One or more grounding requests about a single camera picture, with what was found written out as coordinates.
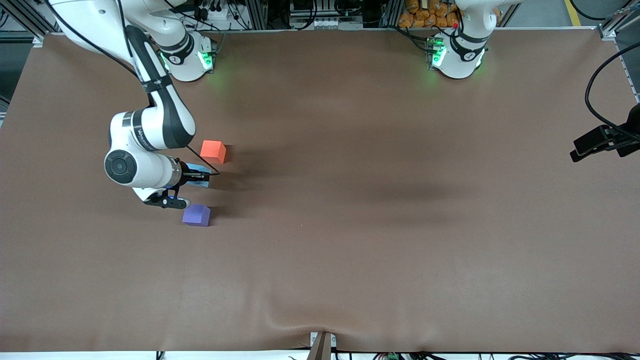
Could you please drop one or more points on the aluminium frame post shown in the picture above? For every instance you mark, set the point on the aluminium frame post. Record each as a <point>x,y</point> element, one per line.
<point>391,12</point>
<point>257,14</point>

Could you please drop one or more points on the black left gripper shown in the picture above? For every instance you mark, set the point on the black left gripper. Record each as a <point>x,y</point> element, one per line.
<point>631,134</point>

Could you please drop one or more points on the white corner bracket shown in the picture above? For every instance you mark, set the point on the white corner bracket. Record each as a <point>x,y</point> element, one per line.
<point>38,41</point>
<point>608,33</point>

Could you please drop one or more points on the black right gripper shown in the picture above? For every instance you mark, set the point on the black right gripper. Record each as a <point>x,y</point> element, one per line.
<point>186,174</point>

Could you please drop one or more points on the white power strip with plugs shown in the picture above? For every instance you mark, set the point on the white power strip with plugs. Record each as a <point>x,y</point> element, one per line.
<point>220,14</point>

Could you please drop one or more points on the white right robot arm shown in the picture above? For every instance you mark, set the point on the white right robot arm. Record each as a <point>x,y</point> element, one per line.
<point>150,130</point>

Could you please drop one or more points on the orange foam block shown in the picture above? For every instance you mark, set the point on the orange foam block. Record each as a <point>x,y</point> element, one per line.
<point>212,150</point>

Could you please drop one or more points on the light blue foam block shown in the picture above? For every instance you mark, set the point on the light blue foam block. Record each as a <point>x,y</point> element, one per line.
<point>204,184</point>

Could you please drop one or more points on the brown camera mounting post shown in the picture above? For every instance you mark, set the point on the brown camera mounting post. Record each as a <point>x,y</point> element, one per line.
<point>321,349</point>

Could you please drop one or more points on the purple foam block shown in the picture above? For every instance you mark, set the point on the purple foam block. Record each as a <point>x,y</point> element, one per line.
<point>195,214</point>

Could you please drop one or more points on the green terminal connector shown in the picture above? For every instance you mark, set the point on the green terminal connector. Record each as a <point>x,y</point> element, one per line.
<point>393,356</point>

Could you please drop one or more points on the white terminal strip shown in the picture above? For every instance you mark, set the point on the white terminal strip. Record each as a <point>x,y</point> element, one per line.
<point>320,23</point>

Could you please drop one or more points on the brown table mat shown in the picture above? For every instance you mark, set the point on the brown table mat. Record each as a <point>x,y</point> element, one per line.
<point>350,260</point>

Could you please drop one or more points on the orange packaged goods pile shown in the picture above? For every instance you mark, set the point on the orange packaged goods pile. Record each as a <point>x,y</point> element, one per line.
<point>425,15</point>

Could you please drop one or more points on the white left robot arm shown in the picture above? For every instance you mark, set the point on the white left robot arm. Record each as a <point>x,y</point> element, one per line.
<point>457,55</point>

